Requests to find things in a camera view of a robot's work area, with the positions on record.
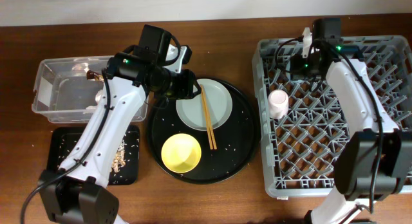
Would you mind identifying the pink cup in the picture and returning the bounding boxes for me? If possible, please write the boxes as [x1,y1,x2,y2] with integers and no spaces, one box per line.
[268,89,289,119]

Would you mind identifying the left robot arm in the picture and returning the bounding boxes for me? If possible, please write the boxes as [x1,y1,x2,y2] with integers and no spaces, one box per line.
[20,24,201,223]

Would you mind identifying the clear plastic bin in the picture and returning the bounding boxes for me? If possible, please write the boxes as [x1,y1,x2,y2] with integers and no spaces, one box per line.
[31,55,149,124]

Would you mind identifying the black rectangular tray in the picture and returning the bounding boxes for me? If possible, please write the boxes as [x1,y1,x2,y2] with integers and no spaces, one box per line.
[46,125,140,185]

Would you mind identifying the white tissue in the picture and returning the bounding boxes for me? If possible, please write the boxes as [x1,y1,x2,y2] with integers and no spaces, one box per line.
[85,90,103,113]

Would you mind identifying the wooden chopstick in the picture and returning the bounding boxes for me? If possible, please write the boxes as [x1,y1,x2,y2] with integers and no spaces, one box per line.
[199,85,214,151]
[201,84,218,150]

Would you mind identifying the brown snack wrapper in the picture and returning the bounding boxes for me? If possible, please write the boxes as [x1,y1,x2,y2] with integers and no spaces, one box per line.
[86,71,104,82]

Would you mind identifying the yellow bowl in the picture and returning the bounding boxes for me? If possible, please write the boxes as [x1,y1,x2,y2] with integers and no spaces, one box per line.
[161,133,201,174]

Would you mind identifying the grey dishwasher rack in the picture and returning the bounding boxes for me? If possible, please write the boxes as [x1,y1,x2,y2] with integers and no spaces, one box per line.
[252,35,411,199]

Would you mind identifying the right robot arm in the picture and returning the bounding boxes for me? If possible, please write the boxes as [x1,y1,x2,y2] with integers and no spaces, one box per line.
[287,43,411,223]

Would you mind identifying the round black tray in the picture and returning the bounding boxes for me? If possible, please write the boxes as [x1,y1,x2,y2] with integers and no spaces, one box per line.
[146,79,261,184]

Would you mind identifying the peanut shell food scraps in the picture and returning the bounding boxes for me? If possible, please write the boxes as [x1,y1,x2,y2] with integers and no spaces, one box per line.
[110,140,126,173]

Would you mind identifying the grey plate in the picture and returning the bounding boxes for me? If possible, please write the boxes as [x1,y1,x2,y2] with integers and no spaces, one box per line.
[176,79,232,131]

